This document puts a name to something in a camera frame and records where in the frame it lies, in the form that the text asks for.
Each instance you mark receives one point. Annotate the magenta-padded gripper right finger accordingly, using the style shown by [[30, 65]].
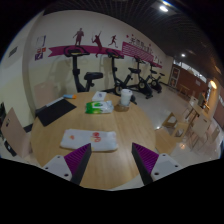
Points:
[[146, 160]]

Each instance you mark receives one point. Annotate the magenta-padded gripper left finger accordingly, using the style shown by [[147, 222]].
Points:
[[76, 160]]

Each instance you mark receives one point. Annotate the black tablet with cover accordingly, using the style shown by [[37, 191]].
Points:
[[55, 111]]

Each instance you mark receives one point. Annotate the green wet wipes pack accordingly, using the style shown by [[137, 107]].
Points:
[[98, 107]]

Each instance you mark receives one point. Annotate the brown round coaster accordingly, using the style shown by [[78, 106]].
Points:
[[119, 108]]

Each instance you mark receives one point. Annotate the group of wooden chairs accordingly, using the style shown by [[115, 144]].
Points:
[[196, 126]]

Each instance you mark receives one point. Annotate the blue and orange marker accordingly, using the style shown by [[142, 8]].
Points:
[[69, 96]]

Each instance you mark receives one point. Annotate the white paper cup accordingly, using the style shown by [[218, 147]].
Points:
[[126, 97]]

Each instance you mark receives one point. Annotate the beige wooden chair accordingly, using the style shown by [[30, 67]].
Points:
[[45, 93], [15, 133]]

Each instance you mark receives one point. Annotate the white tissue pack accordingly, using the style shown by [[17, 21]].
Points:
[[99, 96]]

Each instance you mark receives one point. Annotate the black exercise bike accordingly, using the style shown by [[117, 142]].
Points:
[[142, 85], [117, 83], [78, 80], [155, 82]]

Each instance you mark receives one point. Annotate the brown wooden partition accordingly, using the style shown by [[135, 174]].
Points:
[[190, 80]]

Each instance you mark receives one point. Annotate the round ceiling light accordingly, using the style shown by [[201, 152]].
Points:
[[183, 55], [163, 8]]

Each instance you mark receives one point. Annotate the magenta wall banner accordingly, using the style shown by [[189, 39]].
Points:
[[133, 50]]

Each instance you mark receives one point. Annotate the wall posters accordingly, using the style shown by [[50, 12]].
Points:
[[40, 50]]

